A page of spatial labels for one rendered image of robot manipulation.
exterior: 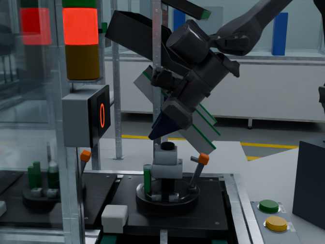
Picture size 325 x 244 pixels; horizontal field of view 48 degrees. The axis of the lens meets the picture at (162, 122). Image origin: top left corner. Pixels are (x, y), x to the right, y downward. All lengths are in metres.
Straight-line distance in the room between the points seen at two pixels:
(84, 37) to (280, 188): 0.81
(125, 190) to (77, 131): 0.36
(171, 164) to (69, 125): 0.30
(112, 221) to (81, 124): 0.26
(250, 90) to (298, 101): 0.60
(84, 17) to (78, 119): 0.14
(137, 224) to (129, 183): 0.18
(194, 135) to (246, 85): 3.81
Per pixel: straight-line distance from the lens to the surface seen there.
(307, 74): 4.81
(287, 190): 1.17
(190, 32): 0.68
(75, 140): 0.53
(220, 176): 0.96
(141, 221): 0.73
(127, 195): 0.83
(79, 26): 0.54
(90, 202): 0.81
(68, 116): 0.52
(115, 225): 0.72
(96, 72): 0.55
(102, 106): 0.57
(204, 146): 0.98
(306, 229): 0.98
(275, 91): 4.79
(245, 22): 0.72
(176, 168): 0.76
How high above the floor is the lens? 1.34
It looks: 15 degrees down
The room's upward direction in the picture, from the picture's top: straight up
